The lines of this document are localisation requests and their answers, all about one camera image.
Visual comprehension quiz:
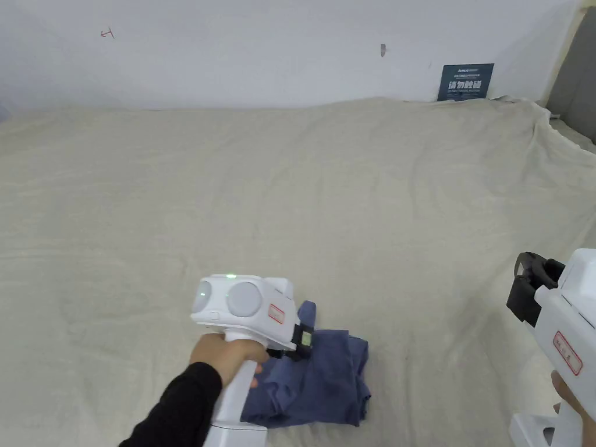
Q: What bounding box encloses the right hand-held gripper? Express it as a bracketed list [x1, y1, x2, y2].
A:
[506, 248, 596, 447]

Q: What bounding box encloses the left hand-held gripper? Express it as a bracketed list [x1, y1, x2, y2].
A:
[189, 274, 319, 447]

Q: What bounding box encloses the dark blue shirt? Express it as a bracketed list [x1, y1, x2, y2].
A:
[242, 300, 373, 429]

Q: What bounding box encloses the person's left forearm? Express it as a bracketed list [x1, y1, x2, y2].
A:
[118, 361, 224, 447]

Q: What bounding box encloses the person's left hand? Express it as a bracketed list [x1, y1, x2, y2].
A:
[189, 332, 271, 390]

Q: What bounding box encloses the person's right hand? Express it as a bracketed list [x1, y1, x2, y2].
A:
[550, 371, 579, 413]

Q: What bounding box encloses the bed with beige sheet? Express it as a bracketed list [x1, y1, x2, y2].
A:
[0, 96, 596, 447]

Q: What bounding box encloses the grey padded headboard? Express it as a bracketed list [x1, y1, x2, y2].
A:
[547, 6, 596, 145]

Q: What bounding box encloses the dark blue sign card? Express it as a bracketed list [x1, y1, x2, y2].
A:
[437, 62, 496, 103]

